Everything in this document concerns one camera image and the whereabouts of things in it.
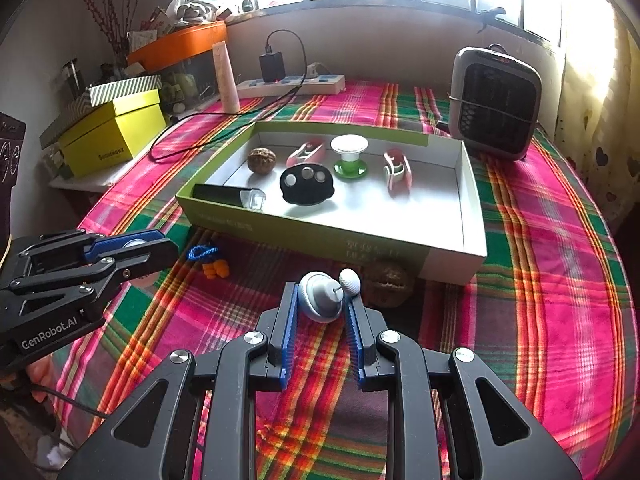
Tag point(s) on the grey white round gadget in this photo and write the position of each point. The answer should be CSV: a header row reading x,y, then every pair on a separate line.
x,y
320,300

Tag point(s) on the brown walnut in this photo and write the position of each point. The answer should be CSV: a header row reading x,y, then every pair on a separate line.
x,y
387,282
261,160

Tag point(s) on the black rectangular device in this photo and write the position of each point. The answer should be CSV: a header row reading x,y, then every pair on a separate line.
x,y
306,185

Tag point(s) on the white plug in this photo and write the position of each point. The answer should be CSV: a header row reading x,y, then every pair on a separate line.
x,y
313,70

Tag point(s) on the plaid tablecloth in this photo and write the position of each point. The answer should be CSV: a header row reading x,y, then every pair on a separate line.
x,y
550,285

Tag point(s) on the dark patterned box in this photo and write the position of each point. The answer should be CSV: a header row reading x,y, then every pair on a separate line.
x,y
10,175

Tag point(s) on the striped gift box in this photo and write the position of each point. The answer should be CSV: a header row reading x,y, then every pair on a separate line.
x,y
125,87

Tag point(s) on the green and white spool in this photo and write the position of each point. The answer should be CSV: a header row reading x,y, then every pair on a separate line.
x,y
350,157

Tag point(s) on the white power strip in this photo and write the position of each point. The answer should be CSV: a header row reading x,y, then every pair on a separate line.
x,y
320,85

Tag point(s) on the shallow green cardboard box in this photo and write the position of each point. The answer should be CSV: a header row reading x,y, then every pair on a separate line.
x,y
440,220

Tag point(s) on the orange container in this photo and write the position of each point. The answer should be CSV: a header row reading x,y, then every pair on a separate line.
x,y
180,45

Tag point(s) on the cream tube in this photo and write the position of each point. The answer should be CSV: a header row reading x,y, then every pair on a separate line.
x,y
227,85

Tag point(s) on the yellow cardboard box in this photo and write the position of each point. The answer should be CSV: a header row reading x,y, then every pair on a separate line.
x,y
115,135

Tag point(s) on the black tube with clear cap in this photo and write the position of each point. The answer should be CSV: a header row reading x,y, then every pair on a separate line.
x,y
220,194

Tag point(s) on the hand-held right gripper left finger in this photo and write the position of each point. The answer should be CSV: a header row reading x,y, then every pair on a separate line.
x,y
290,330

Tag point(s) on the black charger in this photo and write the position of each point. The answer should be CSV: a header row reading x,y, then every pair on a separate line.
x,y
271,67

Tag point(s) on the pink and white clip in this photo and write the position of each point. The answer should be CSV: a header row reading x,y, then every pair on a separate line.
x,y
397,170
305,152

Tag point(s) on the patterned curtain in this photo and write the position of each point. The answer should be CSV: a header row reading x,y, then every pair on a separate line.
x,y
600,110

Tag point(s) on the grey and black heater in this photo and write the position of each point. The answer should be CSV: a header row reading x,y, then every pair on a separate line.
x,y
495,105

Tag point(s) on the white plastic bag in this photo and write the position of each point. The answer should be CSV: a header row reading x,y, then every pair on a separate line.
x,y
192,5

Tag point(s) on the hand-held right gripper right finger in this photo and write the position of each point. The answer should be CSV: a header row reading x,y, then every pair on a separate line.
x,y
352,340

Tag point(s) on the dried red branches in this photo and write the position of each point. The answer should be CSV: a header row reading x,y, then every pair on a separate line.
x,y
107,10

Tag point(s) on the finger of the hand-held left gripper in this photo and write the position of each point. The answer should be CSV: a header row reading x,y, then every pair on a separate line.
x,y
140,260
125,244

